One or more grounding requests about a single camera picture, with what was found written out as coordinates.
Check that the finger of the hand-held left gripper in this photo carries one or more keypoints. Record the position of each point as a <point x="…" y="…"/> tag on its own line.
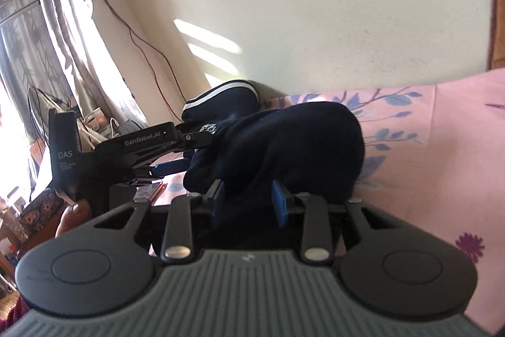
<point x="195" y="137"/>
<point x="169" y="168"/>

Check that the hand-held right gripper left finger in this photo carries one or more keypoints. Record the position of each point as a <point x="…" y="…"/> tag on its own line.
<point x="217" y="200"/>

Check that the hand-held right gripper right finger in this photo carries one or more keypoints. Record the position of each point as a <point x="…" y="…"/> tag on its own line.
<point x="278" y="206"/>

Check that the dark deer patterned sweater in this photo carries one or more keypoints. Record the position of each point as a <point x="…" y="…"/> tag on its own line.
<point x="284" y="147"/>

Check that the person's left hand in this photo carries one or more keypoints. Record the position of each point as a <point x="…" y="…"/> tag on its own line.
<point x="75" y="216"/>

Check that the black sweater with white stripe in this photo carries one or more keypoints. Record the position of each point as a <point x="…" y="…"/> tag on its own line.
<point x="221" y="96"/>

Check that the floral patterned cushion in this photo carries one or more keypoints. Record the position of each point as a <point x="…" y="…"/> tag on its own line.
<point x="41" y="208"/>

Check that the grey patterned curtain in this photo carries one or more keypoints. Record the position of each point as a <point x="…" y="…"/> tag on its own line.
<point x="59" y="25"/>

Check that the pink floral bedsheet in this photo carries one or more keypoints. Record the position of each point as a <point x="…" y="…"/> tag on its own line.
<point x="434" y="171"/>

